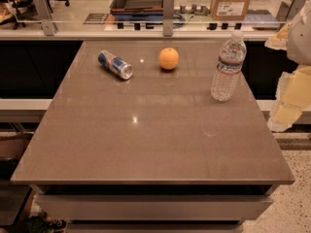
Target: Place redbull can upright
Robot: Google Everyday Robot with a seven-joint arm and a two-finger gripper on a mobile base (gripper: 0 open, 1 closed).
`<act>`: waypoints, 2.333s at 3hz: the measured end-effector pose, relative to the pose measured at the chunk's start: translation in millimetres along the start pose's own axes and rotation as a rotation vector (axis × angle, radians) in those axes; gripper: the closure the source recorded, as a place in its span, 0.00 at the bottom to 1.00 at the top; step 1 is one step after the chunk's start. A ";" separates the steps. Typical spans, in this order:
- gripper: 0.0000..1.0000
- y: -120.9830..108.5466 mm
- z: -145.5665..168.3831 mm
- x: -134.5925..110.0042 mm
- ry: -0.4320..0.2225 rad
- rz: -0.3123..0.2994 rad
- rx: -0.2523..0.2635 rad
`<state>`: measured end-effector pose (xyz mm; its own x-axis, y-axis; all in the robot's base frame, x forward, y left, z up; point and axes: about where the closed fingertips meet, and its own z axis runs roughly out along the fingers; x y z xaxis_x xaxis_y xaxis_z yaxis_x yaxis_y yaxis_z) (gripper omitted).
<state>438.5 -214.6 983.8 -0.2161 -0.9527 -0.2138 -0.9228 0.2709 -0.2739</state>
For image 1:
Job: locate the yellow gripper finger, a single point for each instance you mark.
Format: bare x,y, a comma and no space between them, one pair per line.
293,96
279,41

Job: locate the blue silver redbull can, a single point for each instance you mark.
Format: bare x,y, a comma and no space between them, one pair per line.
115,64

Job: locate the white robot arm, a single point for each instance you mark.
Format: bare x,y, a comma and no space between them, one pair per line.
299,37

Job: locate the brown cardboard box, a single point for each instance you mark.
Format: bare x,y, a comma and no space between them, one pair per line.
229,9

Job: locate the clear plastic water bottle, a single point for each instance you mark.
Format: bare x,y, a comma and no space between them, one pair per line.
230,61

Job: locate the orange fruit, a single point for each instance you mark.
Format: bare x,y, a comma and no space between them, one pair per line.
168,59

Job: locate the grey cabinet drawer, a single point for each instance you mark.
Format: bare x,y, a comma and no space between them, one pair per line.
154,207

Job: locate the right metal railing post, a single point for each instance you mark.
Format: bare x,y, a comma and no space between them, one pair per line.
288,9

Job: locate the metal railing post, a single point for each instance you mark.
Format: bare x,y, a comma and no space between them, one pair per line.
168,11
45,17
288,9

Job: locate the middle metal railing post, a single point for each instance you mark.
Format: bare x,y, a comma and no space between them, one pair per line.
168,11

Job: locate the left metal railing post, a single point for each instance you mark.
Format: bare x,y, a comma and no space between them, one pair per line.
45,17

